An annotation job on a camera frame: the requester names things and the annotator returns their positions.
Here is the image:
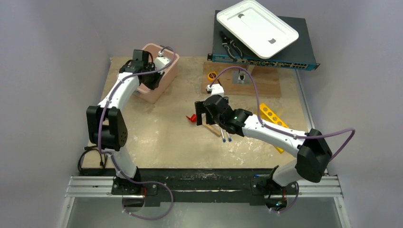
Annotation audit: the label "wooden stick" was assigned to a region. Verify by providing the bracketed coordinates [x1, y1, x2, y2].
[202, 124, 221, 137]

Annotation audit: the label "yellow test tube rack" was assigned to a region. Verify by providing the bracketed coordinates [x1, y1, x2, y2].
[258, 103, 289, 154]

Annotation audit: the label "dark blue network switch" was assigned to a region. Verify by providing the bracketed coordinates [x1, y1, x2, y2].
[207, 10, 320, 71]

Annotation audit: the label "yellow tape measure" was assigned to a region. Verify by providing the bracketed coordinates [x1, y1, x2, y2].
[207, 71, 221, 85]

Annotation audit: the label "white rectangular tray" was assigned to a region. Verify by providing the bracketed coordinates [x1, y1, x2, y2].
[217, 0, 299, 59]

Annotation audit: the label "pink plastic bin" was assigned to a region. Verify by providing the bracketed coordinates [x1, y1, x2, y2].
[133, 43, 180, 104]

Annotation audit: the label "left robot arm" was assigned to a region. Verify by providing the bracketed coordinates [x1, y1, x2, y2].
[86, 47, 176, 194]

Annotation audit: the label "white squeeze bottle red cap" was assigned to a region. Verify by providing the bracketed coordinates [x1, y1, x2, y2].
[186, 114, 197, 123]

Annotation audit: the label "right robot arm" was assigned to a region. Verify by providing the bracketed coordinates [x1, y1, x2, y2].
[194, 95, 332, 193]

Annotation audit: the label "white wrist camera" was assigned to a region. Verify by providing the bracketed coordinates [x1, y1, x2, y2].
[206, 84, 224, 97]
[153, 51, 171, 74]

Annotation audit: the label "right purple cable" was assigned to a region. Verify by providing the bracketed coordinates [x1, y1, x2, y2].
[209, 66, 356, 215]

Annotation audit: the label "black handled pliers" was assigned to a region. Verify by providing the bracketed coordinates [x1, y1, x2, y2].
[219, 31, 244, 62]

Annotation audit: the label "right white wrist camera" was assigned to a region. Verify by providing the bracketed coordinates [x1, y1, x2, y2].
[206, 84, 224, 97]

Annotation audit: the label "wooden board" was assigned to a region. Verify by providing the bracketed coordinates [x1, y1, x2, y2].
[201, 62, 281, 97]

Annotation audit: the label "black usb cable bundle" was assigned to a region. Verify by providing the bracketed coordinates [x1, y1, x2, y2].
[77, 145, 108, 177]

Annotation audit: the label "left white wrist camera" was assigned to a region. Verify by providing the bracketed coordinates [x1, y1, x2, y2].
[153, 51, 171, 74]

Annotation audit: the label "small camera on metal bracket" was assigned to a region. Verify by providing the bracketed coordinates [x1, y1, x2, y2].
[232, 69, 251, 85]

